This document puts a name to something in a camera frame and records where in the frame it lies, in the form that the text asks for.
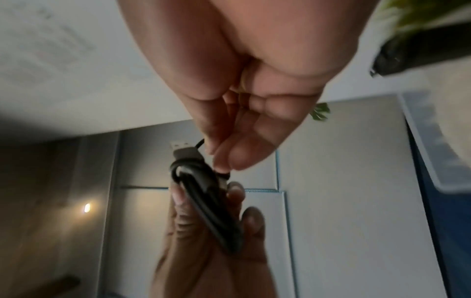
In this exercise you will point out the person's right hand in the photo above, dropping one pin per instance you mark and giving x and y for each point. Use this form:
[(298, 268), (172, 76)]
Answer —
[(257, 43)]

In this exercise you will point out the person's left hand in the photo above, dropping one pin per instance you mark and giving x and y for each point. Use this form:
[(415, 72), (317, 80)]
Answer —
[(206, 256)]

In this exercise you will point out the large leafy green plant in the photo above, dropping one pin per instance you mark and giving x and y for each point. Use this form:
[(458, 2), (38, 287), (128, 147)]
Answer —
[(321, 112)]

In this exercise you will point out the ceiling pendant lamp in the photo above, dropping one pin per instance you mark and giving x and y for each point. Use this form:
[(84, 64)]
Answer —
[(86, 207)]

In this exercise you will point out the small potted grass plant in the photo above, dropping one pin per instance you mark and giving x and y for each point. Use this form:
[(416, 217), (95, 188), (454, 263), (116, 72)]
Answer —
[(415, 49)]

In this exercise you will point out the round white table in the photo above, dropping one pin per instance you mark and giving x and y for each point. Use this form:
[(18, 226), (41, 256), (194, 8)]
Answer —
[(456, 102)]

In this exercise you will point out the white wall whiteboard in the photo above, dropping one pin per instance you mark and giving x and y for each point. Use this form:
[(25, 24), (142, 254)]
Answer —
[(55, 43)]

